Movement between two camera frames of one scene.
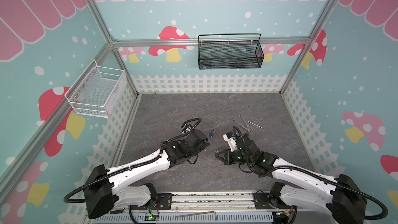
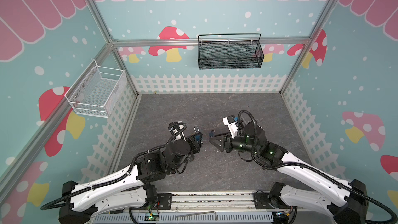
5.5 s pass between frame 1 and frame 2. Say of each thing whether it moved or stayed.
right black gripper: moved
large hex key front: stayed
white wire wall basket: stayed
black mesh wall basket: stayed
